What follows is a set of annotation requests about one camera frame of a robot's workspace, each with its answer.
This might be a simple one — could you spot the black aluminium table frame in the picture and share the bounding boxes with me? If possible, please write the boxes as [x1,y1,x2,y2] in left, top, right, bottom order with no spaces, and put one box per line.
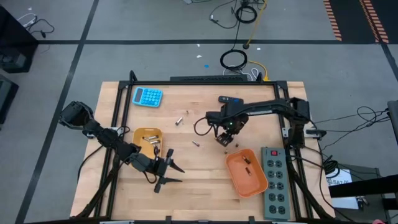
[73,70,336,224]

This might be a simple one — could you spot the blue calculator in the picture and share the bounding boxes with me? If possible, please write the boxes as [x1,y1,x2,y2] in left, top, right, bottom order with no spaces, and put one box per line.
[131,86,164,109]

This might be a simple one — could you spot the black cabinet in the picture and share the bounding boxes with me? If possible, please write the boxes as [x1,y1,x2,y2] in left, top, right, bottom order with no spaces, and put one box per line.
[0,5,40,74]

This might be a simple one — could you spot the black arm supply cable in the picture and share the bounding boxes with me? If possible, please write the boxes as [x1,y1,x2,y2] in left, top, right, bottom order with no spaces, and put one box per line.
[76,143,105,183]

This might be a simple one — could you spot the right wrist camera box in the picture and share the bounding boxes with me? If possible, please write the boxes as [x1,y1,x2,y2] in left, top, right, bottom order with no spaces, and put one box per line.
[205,111,225,126]

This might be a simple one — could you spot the grey power strip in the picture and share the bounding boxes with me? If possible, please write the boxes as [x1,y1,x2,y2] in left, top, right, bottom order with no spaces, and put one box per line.
[260,146,292,222]

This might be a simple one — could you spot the white paper sheet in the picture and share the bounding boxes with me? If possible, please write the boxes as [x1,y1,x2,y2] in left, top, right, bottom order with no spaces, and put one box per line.
[331,195,359,210]

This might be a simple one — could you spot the black equipment stand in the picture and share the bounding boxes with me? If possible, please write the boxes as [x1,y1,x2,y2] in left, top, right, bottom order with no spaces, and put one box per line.
[325,164,398,224]

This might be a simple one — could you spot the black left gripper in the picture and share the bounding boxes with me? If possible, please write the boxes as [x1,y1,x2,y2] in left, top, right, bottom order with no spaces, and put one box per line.
[129,149,186,194]

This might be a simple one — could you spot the black orange-striped floor mat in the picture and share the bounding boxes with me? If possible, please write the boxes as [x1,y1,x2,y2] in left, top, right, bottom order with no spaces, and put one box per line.
[322,0,398,44]

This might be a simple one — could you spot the bundle of black cables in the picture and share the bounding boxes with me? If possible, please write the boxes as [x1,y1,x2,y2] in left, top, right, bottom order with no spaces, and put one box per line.
[312,105,393,170]

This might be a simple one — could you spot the yellow plastic bin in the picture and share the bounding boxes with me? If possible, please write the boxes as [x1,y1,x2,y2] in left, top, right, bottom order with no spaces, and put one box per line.
[132,126,164,170]

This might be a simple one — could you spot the short yellow cable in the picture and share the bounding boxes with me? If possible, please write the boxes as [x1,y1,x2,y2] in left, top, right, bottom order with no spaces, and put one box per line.
[248,60,271,82]

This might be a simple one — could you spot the long yellow cable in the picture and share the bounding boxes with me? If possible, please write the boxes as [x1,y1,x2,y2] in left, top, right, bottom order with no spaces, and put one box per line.
[245,0,269,50]

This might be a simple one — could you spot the white adapter cable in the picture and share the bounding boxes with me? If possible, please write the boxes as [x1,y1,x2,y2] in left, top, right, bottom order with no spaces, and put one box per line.
[16,12,37,28]

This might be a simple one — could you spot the small coiled black cable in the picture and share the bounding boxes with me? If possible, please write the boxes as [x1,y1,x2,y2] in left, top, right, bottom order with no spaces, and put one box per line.
[322,159,340,175]

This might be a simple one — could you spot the orange plastic bin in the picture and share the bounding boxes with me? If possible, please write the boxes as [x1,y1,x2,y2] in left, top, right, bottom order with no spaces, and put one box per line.
[225,148,269,198]

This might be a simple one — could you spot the coiled black floor cable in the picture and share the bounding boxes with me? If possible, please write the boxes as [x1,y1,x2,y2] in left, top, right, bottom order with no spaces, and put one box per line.
[234,5,259,24]
[219,49,249,70]

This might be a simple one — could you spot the white paper label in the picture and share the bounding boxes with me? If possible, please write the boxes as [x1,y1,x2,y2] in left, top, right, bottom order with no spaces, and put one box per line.
[325,169,354,187]

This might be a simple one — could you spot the black box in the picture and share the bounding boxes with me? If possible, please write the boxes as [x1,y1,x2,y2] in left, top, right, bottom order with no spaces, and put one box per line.
[0,73,19,125]

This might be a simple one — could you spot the thin black floor cable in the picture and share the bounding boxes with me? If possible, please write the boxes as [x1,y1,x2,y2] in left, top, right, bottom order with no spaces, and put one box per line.
[24,17,55,40]
[208,0,240,29]

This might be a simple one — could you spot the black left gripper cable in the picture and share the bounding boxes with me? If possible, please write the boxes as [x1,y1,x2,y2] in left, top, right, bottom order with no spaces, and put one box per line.
[143,146,163,185]

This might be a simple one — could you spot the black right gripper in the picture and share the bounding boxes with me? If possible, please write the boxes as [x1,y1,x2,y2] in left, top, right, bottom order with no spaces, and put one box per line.
[216,103,250,148]

